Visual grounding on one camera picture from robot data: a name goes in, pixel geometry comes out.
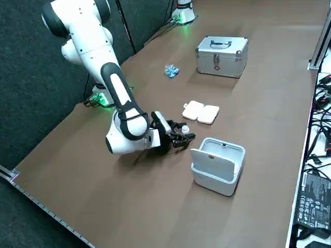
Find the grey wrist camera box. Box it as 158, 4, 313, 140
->
151, 111, 172, 135

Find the white bin with open lid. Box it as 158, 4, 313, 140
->
190, 137, 246, 198

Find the aluminium table edge rail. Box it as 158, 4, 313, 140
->
0, 165, 97, 248

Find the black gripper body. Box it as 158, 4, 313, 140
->
155, 131, 177, 156

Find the aluminium frame post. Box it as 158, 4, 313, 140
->
307, 0, 331, 71

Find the black labelled power brick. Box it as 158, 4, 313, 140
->
294, 172, 331, 229

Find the aluminium first aid case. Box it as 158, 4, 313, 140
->
195, 36, 249, 79

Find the white open pill box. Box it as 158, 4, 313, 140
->
182, 100, 220, 126

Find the blue and white packet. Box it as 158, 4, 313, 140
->
164, 63, 181, 80

